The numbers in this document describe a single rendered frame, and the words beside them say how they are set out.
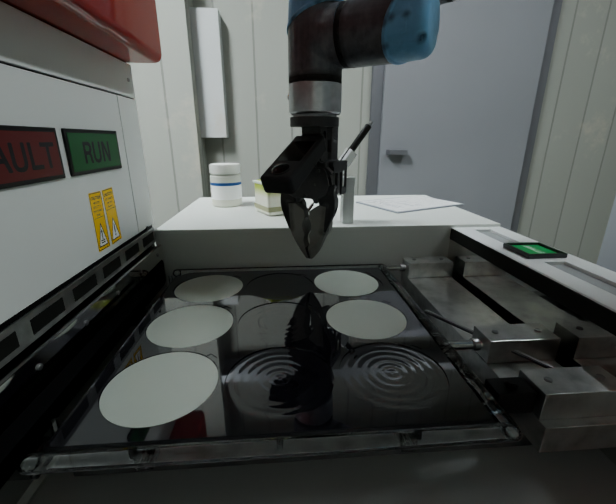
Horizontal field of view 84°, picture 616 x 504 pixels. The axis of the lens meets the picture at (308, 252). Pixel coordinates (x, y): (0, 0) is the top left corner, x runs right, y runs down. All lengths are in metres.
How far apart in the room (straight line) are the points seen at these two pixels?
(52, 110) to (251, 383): 0.33
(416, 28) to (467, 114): 2.13
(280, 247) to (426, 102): 1.96
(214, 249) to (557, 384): 0.51
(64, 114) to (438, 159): 2.26
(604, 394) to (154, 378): 0.40
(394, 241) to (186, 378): 0.43
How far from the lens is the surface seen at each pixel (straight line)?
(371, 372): 0.36
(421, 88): 2.45
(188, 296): 0.52
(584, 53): 3.09
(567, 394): 0.38
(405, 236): 0.65
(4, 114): 0.38
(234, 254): 0.63
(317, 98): 0.50
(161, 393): 0.35
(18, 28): 0.43
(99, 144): 0.50
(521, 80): 2.76
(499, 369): 0.44
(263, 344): 0.39
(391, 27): 0.46
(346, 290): 0.51
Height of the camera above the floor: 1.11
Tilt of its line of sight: 18 degrees down
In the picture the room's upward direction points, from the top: straight up
